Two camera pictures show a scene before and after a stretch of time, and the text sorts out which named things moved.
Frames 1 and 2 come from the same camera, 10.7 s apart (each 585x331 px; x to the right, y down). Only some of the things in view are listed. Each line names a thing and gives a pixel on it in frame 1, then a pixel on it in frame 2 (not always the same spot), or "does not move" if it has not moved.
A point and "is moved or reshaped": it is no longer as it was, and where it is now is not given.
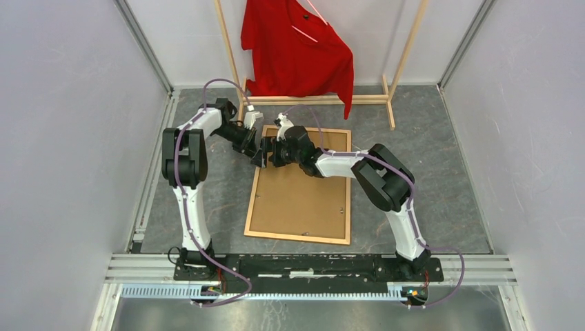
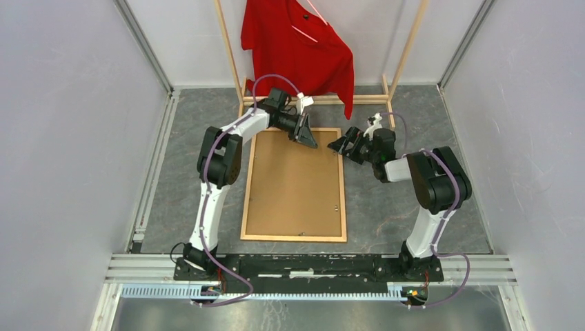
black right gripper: x=270 y=144 -> x=355 y=137
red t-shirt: x=296 y=52 does not move
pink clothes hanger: x=305 y=34 does not move
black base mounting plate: x=288 y=270 does not move
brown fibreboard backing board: x=289 y=201 does not move
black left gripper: x=249 y=145 -> x=305 y=136
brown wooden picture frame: x=299 y=238 is moved or reshaped
